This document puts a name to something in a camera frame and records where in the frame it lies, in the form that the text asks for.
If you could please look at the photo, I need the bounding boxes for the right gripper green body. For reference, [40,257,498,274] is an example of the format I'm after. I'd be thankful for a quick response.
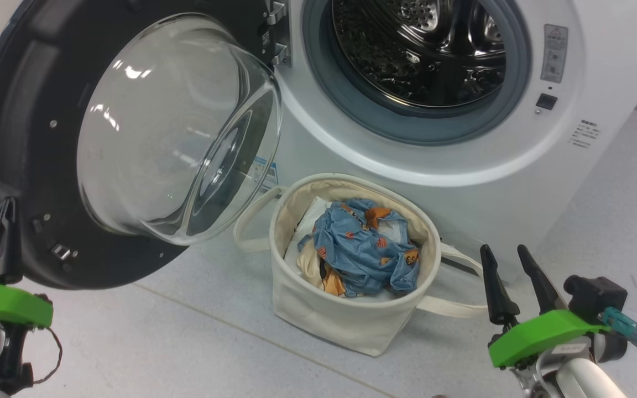
[488,310,609,369]

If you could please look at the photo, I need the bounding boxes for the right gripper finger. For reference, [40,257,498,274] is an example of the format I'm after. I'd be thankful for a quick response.
[518,245,569,313]
[480,245,520,327]

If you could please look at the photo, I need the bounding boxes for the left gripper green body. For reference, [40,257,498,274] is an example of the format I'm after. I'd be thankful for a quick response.
[0,280,54,328]

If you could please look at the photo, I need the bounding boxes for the black round glass washer door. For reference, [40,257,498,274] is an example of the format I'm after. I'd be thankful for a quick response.
[0,0,293,291]

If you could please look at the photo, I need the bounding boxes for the blue bear print garment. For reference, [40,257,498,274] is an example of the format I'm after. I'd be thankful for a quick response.
[312,199,421,297]

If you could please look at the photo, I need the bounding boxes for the cream beige garment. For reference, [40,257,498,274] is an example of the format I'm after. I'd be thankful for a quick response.
[296,238,331,289]

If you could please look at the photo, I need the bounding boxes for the white front-load washing machine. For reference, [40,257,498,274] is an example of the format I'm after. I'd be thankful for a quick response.
[230,0,637,285]

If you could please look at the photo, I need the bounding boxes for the grey rubber door gasket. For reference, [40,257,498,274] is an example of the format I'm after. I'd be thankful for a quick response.
[302,0,533,145]

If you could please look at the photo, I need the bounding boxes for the stainless steel washing machine drum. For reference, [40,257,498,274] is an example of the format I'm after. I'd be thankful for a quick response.
[332,0,507,108]

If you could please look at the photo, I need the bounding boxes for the silver door hinge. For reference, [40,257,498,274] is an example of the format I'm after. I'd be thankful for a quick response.
[266,1,293,67]

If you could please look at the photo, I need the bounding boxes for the cream canvas laundry basket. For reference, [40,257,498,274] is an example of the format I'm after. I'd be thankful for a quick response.
[234,173,490,357]

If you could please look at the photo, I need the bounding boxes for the white basket liner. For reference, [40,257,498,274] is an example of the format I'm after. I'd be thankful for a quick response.
[285,196,331,266]

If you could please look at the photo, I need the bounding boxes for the grey warning label sticker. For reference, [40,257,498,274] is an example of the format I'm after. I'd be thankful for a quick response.
[541,24,569,83]

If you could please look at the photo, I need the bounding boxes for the blue energy label sticker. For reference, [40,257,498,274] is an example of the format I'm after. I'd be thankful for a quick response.
[252,156,278,194]

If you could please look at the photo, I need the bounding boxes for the left gripper thin black cable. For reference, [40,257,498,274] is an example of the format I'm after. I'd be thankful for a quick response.
[30,327,64,385]

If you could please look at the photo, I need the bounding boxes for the right camera cable teal plug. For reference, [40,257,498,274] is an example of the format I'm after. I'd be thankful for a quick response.
[601,307,637,378]

